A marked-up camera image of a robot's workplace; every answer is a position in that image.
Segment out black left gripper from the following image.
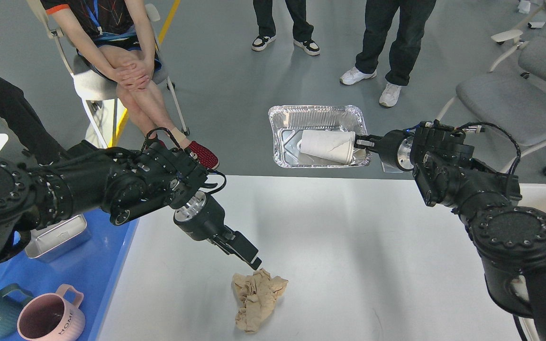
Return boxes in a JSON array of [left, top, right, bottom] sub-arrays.
[[173, 191, 262, 270]]

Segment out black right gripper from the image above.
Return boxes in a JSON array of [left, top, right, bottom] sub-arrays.
[[354, 130, 414, 172]]

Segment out white paper cup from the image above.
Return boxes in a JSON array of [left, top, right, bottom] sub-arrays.
[[299, 130, 356, 165]]

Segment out aluminium foil tray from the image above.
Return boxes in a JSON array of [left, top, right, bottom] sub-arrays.
[[268, 105, 371, 169]]

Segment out stainless steel rectangular tin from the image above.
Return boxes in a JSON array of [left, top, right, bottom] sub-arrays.
[[24, 214, 91, 263]]

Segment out pink plastic mug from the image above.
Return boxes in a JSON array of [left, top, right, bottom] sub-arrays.
[[17, 284, 85, 341]]

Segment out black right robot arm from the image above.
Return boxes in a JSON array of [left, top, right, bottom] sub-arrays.
[[354, 120, 546, 341]]

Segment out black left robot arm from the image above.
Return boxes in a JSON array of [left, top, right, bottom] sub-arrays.
[[0, 138, 262, 270]]

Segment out crumpled brown paper napkin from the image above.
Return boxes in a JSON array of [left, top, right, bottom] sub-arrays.
[[232, 268, 289, 334]]

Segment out standing person white sneakers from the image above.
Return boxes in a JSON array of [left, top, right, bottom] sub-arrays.
[[339, 0, 437, 108]]

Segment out standing person black-white sneakers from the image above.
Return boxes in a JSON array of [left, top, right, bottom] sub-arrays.
[[251, 0, 321, 56]]

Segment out blue plastic tray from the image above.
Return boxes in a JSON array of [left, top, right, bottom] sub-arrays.
[[0, 209, 137, 341]]

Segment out grey padded chair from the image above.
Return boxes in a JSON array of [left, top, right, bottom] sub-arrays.
[[437, 23, 546, 176]]

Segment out white folding chair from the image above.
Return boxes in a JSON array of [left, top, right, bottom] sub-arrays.
[[29, 0, 189, 138]]

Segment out seated person red shoes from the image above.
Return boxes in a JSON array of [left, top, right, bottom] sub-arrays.
[[41, 0, 219, 169]]

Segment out person in black trousers left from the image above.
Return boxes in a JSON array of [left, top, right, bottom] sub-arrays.
[[0, 77, 65, 165]]

